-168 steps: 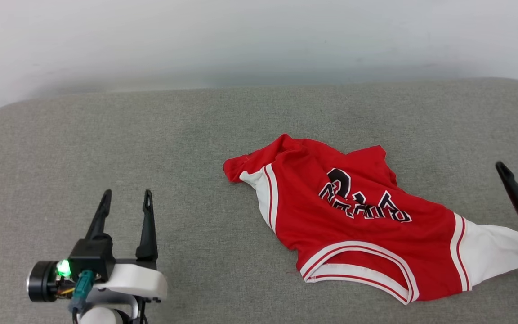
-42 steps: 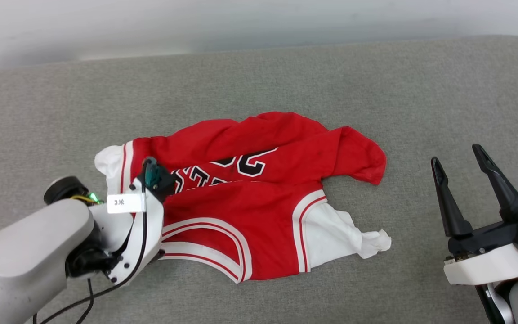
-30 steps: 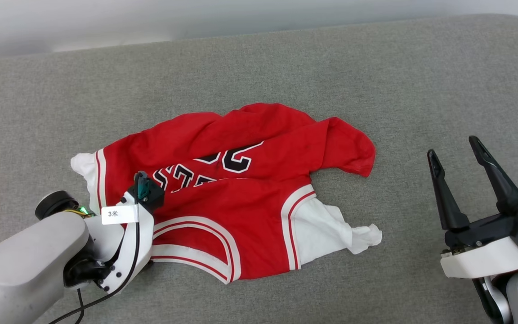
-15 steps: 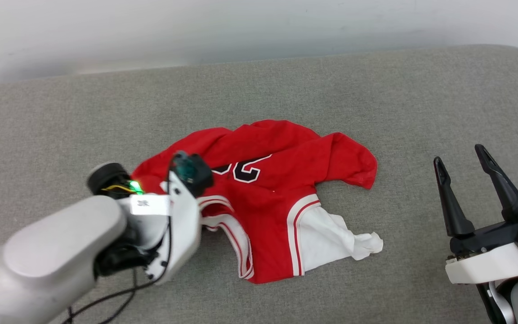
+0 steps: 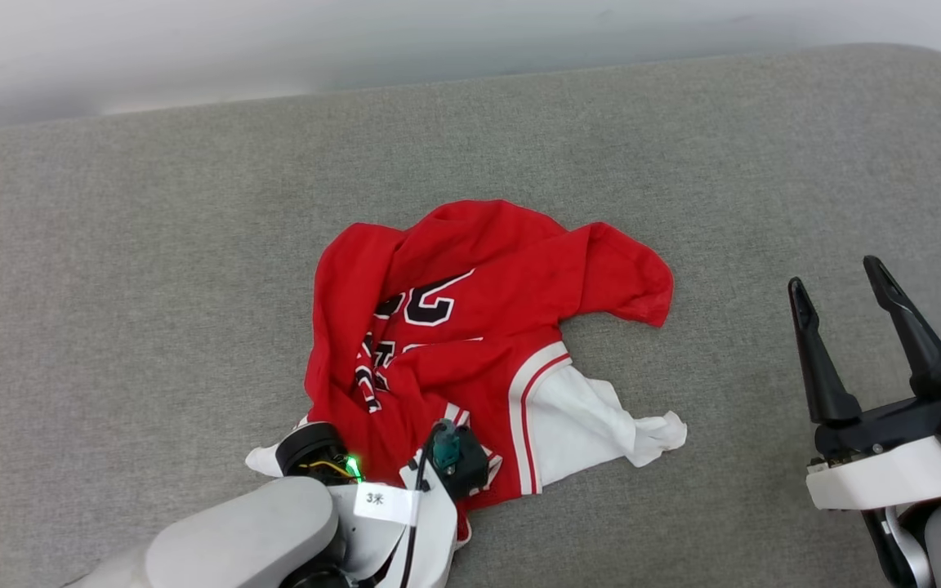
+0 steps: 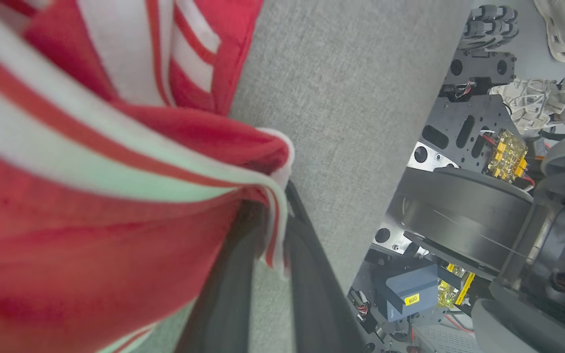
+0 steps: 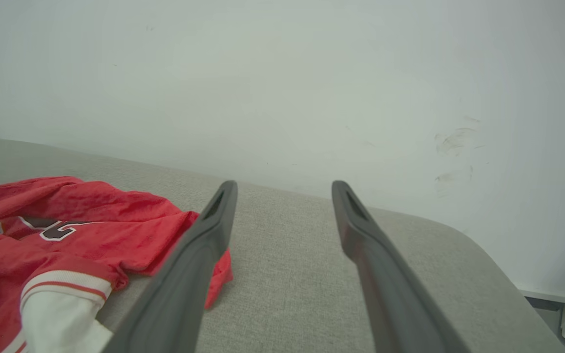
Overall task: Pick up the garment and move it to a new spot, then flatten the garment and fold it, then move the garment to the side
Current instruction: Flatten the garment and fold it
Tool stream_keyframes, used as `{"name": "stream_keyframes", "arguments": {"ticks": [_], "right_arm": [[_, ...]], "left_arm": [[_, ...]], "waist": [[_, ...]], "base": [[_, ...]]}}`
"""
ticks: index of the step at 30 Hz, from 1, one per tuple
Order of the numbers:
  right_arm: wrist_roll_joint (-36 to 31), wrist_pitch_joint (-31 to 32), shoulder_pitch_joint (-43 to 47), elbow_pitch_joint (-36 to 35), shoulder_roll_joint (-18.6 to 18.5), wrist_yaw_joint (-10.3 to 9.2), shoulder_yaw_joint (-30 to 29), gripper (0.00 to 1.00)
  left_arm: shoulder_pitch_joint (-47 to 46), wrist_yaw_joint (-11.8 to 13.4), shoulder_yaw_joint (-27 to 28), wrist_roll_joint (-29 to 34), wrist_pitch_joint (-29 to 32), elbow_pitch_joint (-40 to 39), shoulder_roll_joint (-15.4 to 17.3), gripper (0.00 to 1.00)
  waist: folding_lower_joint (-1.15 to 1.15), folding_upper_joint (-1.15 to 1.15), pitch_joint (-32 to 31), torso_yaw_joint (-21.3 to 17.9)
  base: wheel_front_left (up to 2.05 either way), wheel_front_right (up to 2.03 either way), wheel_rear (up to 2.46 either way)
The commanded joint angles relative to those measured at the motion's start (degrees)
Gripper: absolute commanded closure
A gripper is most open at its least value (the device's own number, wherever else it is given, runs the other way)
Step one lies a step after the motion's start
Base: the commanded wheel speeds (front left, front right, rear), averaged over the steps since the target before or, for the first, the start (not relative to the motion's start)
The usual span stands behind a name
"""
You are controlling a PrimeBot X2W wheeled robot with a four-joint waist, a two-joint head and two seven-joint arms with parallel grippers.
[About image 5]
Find red and white basketball jersey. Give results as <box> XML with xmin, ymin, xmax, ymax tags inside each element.
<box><xmin>246</xmin><ymin>198</ymin><xmax>688</xmax><ymax>546</ymax></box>

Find teal cable connector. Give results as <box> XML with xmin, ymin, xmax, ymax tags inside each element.
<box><xmin>431</xmin><ymin>421</ymin><xmax>463</xmax><ymax>470</ymax></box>

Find black camera cable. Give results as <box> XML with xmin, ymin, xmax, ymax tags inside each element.
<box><xmin>399</xmin><ymin>421</ymin><xmax>448</xmax><ymax>588</ymax></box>

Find grey fabric sofa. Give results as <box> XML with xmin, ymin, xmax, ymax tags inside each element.
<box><xmin>0</xmin><ymin>42</ymin><xmax>941</xmax><ymax>588</ymax></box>

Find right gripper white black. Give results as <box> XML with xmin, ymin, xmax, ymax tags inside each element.
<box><xmin>789</xmin><ymin>256</ymin><xmax>941</xmax><ymax>512</ymax></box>

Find white cable label tag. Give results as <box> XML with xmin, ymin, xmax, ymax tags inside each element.
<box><xmin>354</xmin><ymin>483</ymin><xmax>421</xmax><ymax>525</ymax></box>

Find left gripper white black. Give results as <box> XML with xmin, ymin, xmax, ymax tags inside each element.
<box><xmin>274</xmin><ymin>422</ymin><xmax>460</xmax><ymax>588</ymax></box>

